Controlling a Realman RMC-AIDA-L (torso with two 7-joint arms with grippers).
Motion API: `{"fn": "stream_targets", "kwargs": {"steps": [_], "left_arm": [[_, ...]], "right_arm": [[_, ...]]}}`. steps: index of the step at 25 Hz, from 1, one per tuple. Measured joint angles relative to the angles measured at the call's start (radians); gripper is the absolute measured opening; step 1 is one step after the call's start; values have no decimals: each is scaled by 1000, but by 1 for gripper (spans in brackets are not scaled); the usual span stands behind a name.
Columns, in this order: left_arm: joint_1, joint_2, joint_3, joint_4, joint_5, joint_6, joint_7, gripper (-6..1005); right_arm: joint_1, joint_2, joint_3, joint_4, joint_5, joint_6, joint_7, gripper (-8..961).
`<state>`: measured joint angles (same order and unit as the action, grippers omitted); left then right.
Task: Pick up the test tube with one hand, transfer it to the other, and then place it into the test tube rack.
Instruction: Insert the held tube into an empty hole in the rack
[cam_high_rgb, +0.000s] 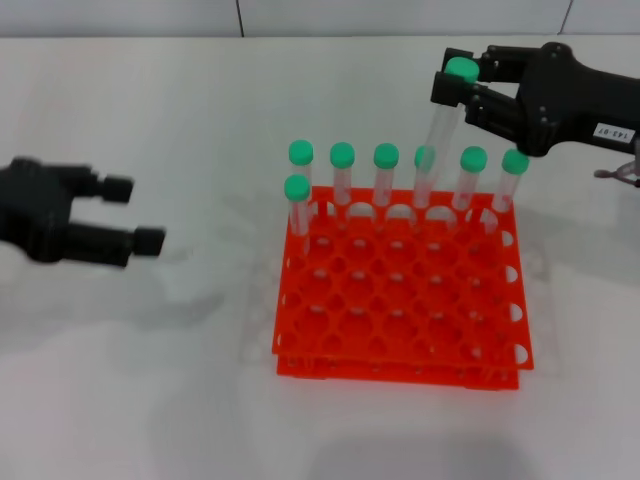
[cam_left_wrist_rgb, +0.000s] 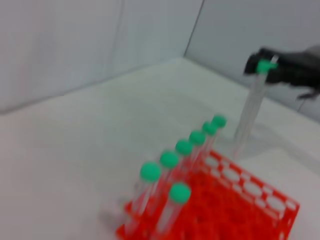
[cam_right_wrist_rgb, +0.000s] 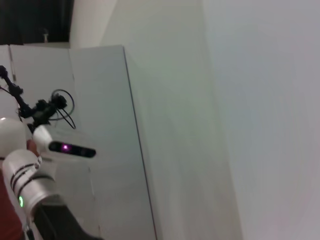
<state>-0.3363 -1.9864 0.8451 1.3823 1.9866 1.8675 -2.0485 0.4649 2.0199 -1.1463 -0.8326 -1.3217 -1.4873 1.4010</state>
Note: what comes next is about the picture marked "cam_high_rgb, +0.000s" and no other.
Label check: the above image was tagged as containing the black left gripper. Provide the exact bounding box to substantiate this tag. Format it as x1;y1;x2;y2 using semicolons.
0;157;167;269

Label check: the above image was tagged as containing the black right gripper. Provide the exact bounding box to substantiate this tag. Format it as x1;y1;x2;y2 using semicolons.
432;42;640;157

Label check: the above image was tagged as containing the clear test tube green cap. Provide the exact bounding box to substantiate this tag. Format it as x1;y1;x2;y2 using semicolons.
490;148;531;216
329;142;356;209
283;173;314;256
413;144;442;209
452;145;489;211
414;57;480;206
372;143;401;206
287;139;316;211

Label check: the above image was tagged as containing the orange plastic test tube rack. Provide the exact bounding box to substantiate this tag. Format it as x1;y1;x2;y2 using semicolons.
272;185;535;391

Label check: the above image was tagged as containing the right gripper cable with plug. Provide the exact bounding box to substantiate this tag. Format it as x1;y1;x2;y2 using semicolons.
593;152;640;189

